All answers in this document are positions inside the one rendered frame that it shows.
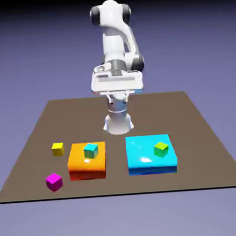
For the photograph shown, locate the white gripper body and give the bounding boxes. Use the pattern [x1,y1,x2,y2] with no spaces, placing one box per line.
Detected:
[90,69,144,97]

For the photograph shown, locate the small cyan cube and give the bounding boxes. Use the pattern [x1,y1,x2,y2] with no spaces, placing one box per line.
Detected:
[83,142,99,160]

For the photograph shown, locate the small green cube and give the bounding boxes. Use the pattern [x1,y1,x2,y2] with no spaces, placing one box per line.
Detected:
[153,141,170,159]

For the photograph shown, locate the small yellow cube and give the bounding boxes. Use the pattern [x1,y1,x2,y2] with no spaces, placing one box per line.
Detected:
[51,142,65,157]

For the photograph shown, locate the small magenta cube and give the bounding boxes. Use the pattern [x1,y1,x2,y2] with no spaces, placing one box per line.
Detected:
[45,172,64,192]

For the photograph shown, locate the large cyan box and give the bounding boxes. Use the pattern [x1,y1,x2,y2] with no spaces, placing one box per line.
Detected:
[124,133,179,177]

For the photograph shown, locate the large orange box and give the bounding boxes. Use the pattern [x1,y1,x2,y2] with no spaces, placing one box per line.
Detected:
[65,141,108,182]

